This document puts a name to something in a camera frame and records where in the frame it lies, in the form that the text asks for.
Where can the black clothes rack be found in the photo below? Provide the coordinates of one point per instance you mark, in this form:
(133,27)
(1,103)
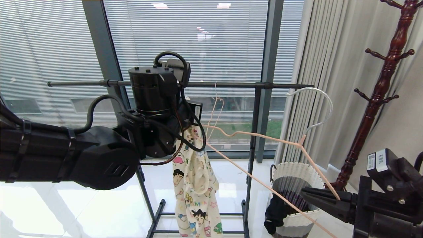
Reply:
(231,85)

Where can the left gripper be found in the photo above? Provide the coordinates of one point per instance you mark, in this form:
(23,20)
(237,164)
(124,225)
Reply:
(193,114)

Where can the beige curtain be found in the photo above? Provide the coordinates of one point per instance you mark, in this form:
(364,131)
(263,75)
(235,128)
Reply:
(330,66)

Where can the cream printed garment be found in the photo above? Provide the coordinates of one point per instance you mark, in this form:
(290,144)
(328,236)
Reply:
(195,198)

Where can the pink clothes hanger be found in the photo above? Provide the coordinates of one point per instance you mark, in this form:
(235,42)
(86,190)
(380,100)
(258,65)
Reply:
(216,112)
(264,136)

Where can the black garment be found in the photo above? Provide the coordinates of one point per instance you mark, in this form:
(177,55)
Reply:
(276,211)

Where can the white laundry basket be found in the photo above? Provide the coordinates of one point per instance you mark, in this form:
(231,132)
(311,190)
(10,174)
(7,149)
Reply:
(297,172)

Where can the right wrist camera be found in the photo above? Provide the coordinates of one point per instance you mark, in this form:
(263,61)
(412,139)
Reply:
(396,178)

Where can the dark wooden coat stand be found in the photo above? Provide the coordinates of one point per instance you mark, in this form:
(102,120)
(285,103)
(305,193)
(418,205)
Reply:
(380,92)

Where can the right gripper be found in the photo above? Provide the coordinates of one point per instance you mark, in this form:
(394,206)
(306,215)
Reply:
(363,215)

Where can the window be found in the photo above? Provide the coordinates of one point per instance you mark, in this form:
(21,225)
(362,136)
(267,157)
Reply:
(214,39)

